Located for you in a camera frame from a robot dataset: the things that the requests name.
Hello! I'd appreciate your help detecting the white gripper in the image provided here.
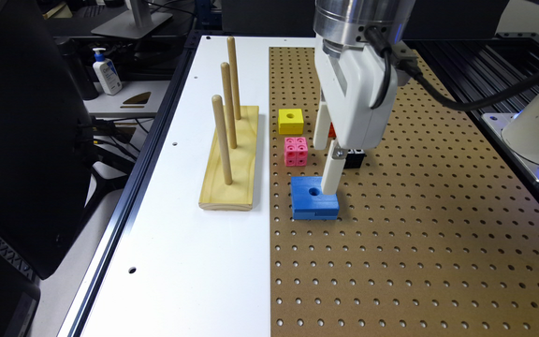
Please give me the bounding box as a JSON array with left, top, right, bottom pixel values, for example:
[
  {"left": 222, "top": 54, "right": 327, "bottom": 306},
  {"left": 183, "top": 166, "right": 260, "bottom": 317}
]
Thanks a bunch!
[{"left": 313, "top": 37, "right": 398, "bottom": 195}]

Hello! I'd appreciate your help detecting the blue block with hole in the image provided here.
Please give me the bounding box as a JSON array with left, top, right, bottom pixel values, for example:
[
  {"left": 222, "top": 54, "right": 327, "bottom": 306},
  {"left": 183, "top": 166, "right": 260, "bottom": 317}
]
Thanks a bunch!
[{"left": 290, "top": 176, "right": 340, "bottom": 220}]

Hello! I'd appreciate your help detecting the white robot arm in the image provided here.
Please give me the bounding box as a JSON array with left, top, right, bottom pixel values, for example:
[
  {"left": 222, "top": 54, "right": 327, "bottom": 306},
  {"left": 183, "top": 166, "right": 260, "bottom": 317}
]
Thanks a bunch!
[{"left": 313, "top": 0, "right": 416, "bottom": 195}]

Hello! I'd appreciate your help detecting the orange cube block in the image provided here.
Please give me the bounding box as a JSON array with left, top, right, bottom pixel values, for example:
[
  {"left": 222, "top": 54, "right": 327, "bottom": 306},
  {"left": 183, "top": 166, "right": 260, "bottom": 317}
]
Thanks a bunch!
[{"left": 328, "top": 123, "right": 336, "bottom": 138}]

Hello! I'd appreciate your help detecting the black cube block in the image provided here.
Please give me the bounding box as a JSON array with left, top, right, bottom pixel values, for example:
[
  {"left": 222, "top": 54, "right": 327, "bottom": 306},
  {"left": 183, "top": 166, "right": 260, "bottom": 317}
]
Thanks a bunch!
[{"left": 344, "top": 149, "right": 366, "bottom": 169}]

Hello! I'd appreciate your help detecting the pink cube block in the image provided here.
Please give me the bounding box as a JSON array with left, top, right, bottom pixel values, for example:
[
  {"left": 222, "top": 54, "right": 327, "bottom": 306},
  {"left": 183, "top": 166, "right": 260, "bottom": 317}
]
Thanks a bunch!
[{"left": 284, "top": 137, "right": 308, "bottom": 167}]

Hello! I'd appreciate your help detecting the yellow block with hole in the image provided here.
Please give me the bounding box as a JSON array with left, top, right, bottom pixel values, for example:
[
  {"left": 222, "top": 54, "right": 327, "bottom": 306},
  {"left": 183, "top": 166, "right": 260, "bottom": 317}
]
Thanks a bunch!
[{"left": 278, "top": 109, "right": 304, "bottom": 135}]

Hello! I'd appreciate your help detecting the wooden peg base board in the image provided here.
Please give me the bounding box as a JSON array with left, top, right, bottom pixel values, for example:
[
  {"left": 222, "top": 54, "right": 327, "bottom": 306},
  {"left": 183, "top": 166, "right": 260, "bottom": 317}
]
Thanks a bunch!
[{"left": 198, "top": 106, "right": 259, "bottom": 211}]

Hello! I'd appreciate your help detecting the front wooden peg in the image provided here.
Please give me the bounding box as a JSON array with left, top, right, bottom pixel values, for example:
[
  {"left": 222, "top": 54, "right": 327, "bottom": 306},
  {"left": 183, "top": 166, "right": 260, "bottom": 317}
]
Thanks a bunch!
[{"left": 211, "top": 95, "right": 233, "bottom": 185}]

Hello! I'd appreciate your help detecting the middle wooden peg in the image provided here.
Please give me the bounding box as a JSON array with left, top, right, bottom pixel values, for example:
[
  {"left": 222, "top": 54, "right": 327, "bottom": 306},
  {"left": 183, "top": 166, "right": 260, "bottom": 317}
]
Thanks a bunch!
[{"left": 221, "top": 62, "right": 238, "bottom": 149}]

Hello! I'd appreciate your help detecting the brown pegboard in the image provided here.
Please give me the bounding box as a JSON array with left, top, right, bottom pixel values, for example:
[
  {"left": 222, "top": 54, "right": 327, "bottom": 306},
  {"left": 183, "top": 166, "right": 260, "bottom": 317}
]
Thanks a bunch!
[{"left": 268, "top": 46, "right": 539, "bottom": 337}]

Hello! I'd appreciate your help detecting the silver monitor stand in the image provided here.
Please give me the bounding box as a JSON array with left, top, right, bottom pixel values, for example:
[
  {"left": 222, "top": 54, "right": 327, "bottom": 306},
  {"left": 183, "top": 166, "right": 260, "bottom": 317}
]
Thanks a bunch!
[{"left": 91, "top": 0, "right": 173, "bottom": 39}]

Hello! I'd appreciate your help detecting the white lotion pump bottle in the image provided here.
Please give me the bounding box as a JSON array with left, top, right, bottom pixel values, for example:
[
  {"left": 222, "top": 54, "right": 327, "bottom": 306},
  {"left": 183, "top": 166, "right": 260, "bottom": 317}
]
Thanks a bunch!
[{"left": 93, "top": 48, "right": 123, "bottom": 95}]

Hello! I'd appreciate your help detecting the black cylindrical bottle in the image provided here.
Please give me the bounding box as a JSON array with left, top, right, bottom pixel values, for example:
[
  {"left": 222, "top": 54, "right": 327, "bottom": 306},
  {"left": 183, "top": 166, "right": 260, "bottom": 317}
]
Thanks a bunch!
[{"left": 55, "top": 37, "right": 99, "bottom": 100}]

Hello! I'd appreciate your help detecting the black office chair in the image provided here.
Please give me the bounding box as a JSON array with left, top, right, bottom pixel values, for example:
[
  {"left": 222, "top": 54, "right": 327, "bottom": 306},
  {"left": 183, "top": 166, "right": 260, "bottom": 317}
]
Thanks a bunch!
[{"left": 0, "top": 0, "right": 135, "bottom": 281}]

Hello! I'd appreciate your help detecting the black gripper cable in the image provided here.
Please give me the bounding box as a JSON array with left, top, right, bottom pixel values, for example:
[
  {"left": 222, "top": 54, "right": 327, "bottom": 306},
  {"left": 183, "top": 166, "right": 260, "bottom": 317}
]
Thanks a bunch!
[{"left": 363, "top": 25, "right": 539, "bottom": 112}]

